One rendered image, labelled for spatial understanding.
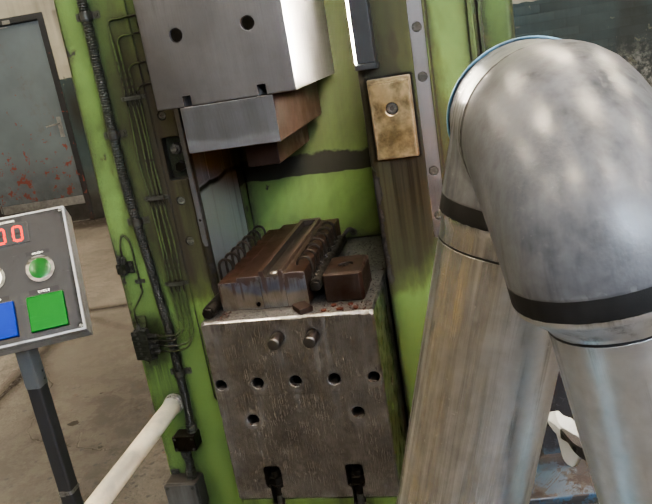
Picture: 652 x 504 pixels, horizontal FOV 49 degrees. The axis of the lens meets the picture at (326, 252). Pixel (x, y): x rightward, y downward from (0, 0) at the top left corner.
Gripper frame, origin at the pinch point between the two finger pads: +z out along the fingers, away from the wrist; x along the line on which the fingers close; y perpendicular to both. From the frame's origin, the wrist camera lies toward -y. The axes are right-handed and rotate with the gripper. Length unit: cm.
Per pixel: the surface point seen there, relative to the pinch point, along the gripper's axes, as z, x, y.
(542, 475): 23.0, -5.7, 26.4
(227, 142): 58, -58, -33
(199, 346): 75, -79, 18
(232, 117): 58, -56, -38
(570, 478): 21.5, -1.4, 26.4
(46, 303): 47, -99, -7
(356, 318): 50, -36, 5
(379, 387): 50, -34, 21
